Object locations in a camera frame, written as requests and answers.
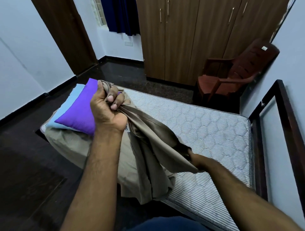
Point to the brown wooden wardrobe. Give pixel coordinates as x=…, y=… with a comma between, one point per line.
x=185, y=42

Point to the person's right hand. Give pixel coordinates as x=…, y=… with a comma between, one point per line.
x=201, y=163

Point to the person's navy blue shirt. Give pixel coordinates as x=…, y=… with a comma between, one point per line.
x=166, y=225

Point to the person's right forearm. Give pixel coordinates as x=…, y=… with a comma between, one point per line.
x=247, y=202

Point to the person's left forearm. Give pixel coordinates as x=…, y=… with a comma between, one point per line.
x=97, y=180

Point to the light blue pillow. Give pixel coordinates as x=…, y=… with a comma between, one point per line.
x=66, y=104

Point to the person's left hand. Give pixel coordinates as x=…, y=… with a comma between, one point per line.
x=104, y=111

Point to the beige striped bed sheet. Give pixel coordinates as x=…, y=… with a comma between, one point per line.
x=155, y=142

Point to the dark wooden bed frame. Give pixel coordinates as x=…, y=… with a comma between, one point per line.
x=290, y=119

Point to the white striped mattress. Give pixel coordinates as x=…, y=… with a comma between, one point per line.
x=209, y=126

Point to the maroon plastic chair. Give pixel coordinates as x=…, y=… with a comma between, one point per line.
x=250, y=64

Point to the white window grille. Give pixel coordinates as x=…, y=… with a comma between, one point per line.
x=100, y=14

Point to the printed wall poster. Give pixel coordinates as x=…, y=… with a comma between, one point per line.
x=283, y=19

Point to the white wall switch plate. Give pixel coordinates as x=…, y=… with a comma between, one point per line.
x=128, y=43

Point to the dark wooden door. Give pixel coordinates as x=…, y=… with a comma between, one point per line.
x=66, y=35

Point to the purple dotted pillow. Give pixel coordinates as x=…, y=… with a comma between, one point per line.
x=78, y=111

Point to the dark blue curtain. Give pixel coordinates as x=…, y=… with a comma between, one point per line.
x=121, y=16

